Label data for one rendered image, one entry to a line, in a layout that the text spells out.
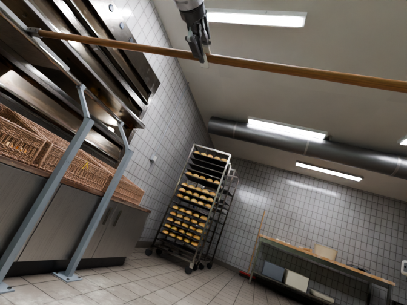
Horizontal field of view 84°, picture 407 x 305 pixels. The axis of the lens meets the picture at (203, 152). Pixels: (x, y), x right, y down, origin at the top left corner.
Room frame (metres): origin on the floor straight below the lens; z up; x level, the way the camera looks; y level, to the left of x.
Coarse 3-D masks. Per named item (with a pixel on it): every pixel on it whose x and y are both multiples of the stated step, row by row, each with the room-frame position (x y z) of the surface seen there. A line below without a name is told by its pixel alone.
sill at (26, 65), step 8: (0, 40) 1.22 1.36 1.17; (8, 48) 1.27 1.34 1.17; (16, 56) 1.32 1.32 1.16; (24, 64) 1.38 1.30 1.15; (32, 72) 1.44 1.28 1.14; (40, 72) 1.47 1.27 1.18; (48, 80) 1.55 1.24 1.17; (56, 88) 1.62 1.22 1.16; (64, 96) 1.70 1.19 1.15; (96, 120) 2.06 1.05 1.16; (104, 128) 2.19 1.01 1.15
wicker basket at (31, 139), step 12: (0, 108) 1.38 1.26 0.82; (0, 120) 1.03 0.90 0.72; (12, 120) 1.37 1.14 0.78; (0, 132) 1.06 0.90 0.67; (12, 132) 1.09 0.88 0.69; (24, 132) 1.13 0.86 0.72; (36, 132) 1.27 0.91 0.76; (0, 144) 1.08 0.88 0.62; (36, 144) 1.22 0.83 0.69; (12, 156) 1.15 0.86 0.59; (24, 156) 1.20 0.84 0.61
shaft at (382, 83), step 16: (48, 32) 0.96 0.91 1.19; (128, 48) 0.81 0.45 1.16; (144, 48) 0.77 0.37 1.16; (160, 48) 0.74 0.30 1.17; (224, 64) 0.67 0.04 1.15; (240, 64) 0.64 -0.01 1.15; (256, 64) 0.61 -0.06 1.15; (272, 64) 0.60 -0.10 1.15; (336, 80) 0.54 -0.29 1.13; (352, 80) 0.52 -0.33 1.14; (368, 80) 0.50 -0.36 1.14; (384, 80) 0.49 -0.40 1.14; (400, 80) 0.48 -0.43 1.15
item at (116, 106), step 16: (0, 0) 1.12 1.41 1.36; (16, 0) 1.09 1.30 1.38; (32, 16) 1.19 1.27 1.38; (64, 48) 1.41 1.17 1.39; (80, 64) 1.55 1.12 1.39; (80, 80) 1.78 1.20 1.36; (96, 80) 1.72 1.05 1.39; (96, 96) 1.99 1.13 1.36; (112, 96) 1.92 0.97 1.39; (128, 112) 2.16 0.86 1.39; (144, 128) 2.49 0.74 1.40
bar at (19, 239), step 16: (80, 96) 1.36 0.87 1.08; (80, 128) 1.30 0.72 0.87; (80, 144) 1.32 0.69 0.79; (64, 160) 1.29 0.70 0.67; (128, 160) 1.77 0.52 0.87; (48, 192) 1.30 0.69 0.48; (112, 192) 1.76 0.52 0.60; (32, 208) 1.30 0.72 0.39; (32, 224) 1.31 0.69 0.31; (96, 224) 1.76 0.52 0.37; (16, 240) 1.29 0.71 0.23; (80, 256) 1.76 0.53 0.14; (0, 272) 1.30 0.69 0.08; (64, 272) 1.80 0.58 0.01; (0, 288) 1.32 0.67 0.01
